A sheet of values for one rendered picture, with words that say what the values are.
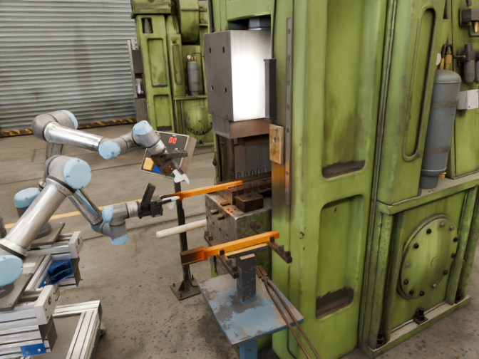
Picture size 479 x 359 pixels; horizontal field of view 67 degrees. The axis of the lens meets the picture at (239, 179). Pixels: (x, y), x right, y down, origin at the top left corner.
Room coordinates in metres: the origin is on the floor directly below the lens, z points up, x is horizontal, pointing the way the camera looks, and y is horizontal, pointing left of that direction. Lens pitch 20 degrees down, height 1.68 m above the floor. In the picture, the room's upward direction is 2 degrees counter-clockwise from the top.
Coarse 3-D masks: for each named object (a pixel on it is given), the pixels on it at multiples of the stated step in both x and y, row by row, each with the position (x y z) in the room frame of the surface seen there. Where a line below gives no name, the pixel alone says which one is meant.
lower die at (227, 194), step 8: (248, 176) 2.00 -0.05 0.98; (256, 176) 1.97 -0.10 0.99; (216, 184) 1.90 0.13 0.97; (240, 184) 1.81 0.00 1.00; (248, 184) 1.82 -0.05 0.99; (256, 184) 1.82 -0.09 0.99; (264, 184) 1.83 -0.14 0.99; (216, 192) 1.91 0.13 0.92; (224, 192) 1.82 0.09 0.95; (232, 192) 1.73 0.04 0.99; (240, 192) 1.76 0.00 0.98; (248, 192) 1.78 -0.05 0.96; (232, 200) 1.73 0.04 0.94
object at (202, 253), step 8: (272, 232) 1.27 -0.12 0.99; (240, 240) 1.22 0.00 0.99; (248, 240) 1.22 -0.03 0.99; (256, 240) 1.23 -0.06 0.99; (264, 240) 1.24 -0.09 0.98; (200, 248) 1.15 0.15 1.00; (208, 248) 1.17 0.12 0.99; (216, 248) 1.17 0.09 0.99; (224, 248) 1.17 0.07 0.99; (232, 248) 1.18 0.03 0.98; (240, 248) 1.20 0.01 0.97; (184, 256) 1.12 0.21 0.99; (192, 256) 1.13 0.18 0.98; (200, 256) 1.14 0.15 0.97; (208, 256) 1.14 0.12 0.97; (184, 264) 1.11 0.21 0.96
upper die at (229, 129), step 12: (216, 120) 1.86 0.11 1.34; (228, 120) 1.74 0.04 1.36; (240, 120) 1.76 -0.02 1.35; (252, 120) 1.80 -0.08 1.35; (264, 120) 1.83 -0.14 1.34; (216, 132) 1.87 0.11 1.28; (228, 132) 1.74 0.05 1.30; (240, 132) 1.76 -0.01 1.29; (252, 132) 1.79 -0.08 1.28; (264, 132) 1.83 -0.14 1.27
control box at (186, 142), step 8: (160, 136) 2.29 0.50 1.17; (168, 136) 2.25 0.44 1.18; (176, 136) 2.22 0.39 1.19; (184, 136) 2.18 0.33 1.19; (168, 144) 2.22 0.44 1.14; (176, 144) 2.18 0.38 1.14; (184, 144) 2.15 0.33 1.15; (192, 144) 2.18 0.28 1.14; (192, 152) 2.18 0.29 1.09; (144, 160) 2.27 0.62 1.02; (176, 160) 2.12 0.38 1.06; (184, 160) 2.11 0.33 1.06; (152, 168) 2.20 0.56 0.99; (184, 168) 2.11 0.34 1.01; (168, 176) 2.09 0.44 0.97
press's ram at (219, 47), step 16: (224, 32) 1.74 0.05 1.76; (240, 32) 1.71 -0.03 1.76; (256, 32) 1.75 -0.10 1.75; (208, 48) 1.90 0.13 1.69; (224, 48) 1.75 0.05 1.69; (240, 48) 1.71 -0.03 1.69; (256, 48) 1.75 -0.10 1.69; (208, 64) 1.91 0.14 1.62; (224, 64) 1.75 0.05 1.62; (240, 64) 1.71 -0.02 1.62; (256, 64) 1.75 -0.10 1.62; (208, 80) 1.92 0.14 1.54; (224, 80) 1.76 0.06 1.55; (240, 80) 1.71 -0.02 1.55; (256, 80) 1.75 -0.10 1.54; (208, 96) 1.93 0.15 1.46; (224, 96) 1.77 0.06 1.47; (240, 96) 1.71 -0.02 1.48; (256, 96) 1.75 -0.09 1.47; (208, 112) 1.94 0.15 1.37; (224, 112) 1.77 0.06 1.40; (240, 112) 1.71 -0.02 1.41; (256, 112) 1.75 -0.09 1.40
